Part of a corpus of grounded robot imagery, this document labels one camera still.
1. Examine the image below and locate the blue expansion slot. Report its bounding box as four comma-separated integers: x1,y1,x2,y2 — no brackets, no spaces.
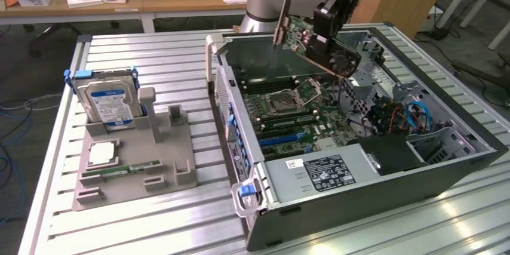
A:
256,131,300,149

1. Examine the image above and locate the green RAM stick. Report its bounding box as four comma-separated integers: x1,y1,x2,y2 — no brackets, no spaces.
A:
80,160,163,179

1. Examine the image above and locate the gray perforated drive cage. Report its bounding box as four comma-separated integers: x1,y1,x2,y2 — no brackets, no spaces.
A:
336,32,400,113

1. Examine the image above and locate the black open PC case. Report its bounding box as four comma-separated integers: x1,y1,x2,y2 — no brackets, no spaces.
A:
204,23,510,253

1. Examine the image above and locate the green motherboard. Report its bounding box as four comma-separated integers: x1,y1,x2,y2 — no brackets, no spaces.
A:
237,73,360,161

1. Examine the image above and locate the metal socket cover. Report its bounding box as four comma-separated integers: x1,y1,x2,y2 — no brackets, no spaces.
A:
292,76,324,108

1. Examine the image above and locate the green graphics card with fan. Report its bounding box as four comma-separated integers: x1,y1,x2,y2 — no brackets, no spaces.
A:
272,0,363,79

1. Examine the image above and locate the gray power supply unit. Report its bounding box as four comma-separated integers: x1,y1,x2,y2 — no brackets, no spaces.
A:
264,143,384,205

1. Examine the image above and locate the red disk wire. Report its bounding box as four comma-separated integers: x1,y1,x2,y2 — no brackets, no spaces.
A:
388,106,404,133

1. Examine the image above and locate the blue case handle latch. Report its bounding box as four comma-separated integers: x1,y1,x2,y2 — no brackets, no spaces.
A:
236,184,256,199

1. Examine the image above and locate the gray parts rack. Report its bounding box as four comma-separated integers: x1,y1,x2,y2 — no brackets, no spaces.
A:
70,86,200,212

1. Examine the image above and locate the empty black RAM slot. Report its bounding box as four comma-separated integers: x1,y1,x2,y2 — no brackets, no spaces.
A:
259,121,320,134

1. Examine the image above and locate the blue card retention latch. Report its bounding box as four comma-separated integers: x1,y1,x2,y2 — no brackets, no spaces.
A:
224,102,235,127

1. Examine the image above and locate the gray metal disk bay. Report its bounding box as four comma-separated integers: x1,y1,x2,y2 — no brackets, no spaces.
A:
404,125,479,167

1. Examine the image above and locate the blue disk wire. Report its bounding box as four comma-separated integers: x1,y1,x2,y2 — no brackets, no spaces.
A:
403,100,435,134

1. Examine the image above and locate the silver CPU chip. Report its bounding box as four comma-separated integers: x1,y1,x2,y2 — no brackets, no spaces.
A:
88,142,120,165

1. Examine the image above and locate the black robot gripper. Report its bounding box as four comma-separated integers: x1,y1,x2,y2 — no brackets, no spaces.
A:
312,0,384,48

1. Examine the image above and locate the CPU socket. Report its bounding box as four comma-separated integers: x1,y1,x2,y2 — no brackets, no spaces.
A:
268,90,304,116

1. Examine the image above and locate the black plastic air shroud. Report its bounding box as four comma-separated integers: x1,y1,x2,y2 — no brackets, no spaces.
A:
355,133,428,177

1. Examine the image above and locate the hard disk in blue caddy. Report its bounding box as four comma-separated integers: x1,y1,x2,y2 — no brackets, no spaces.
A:
62,66,147,131

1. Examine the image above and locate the installed RAM stick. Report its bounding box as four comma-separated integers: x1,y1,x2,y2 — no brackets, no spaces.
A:
259,112,316,127

